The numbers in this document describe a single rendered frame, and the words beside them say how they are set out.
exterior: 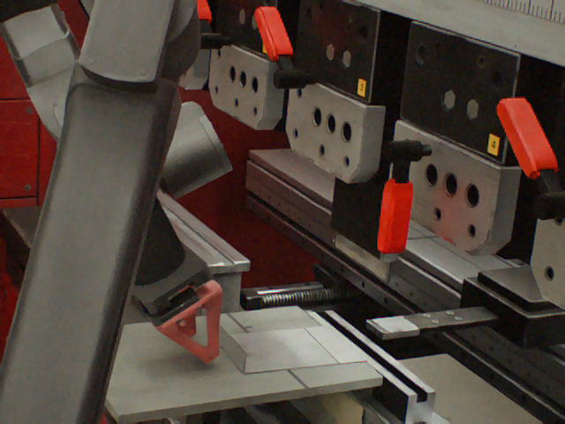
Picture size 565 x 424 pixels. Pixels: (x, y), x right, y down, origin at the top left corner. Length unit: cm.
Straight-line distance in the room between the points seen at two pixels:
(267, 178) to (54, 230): 126
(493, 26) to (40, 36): 38
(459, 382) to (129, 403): 255
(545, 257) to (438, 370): 273
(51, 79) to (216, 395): 31
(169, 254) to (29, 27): 23
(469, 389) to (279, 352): 237
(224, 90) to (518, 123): 57
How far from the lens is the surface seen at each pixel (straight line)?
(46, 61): 102
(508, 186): 91
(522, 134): 82
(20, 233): 182
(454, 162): 95
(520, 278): 133
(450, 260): 151
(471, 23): 94
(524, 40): 88
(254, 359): 112
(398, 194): 96
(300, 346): 116
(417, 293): 151
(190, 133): 100
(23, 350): 62
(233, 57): 131
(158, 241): 102
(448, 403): 339
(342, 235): 119
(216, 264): 145
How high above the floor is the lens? 147
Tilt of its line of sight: 18 degrees down
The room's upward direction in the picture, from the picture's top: 5 degrees clockwise
